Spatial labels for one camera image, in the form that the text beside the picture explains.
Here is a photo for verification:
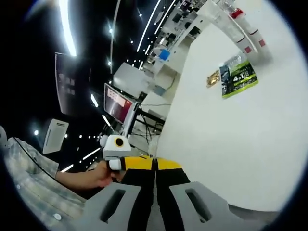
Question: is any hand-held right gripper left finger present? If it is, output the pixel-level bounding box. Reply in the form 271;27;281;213
82;155;157;231

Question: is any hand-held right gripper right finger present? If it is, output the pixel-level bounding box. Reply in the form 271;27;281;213
155;157;232;231

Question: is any white skincare tube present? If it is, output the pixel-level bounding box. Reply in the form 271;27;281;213
197;0;243;49

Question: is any red skincare bottle clear cap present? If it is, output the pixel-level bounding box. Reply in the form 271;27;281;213
225;1;246;19

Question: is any person's left hand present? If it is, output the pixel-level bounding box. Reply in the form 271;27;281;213
92;160;124;189

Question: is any red white display screen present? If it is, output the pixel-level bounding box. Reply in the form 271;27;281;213
103;83;134;124

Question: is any white ceiling air conditioner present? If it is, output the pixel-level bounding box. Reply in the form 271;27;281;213
42;118;70;154

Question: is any white standing desk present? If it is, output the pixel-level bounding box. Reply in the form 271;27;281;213
113;62;154;99

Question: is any dark hanging screen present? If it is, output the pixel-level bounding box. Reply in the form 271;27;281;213
54;52;92;116

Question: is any person in plaid shirt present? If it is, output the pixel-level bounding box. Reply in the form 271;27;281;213
3;137;86;224

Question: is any blue box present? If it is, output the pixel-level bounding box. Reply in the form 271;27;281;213
158;49;170;61

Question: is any small gold packet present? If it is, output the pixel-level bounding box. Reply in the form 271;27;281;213
206;73;220;88

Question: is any green black foil packet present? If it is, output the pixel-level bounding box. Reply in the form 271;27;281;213
218;54;259;99

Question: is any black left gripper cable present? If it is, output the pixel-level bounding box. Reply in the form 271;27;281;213
14;137;58;174

